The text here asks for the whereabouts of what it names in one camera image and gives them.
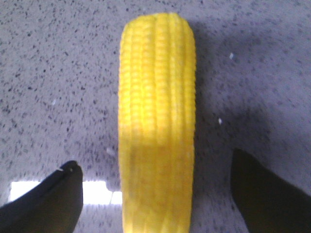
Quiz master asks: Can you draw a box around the yellow corn cob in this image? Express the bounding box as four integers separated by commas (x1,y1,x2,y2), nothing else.
118,13,196,233

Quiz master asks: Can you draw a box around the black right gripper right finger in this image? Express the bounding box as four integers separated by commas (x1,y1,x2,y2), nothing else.
230,149,311,233

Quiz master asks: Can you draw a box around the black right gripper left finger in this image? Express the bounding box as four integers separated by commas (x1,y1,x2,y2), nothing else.
0,161,83,233

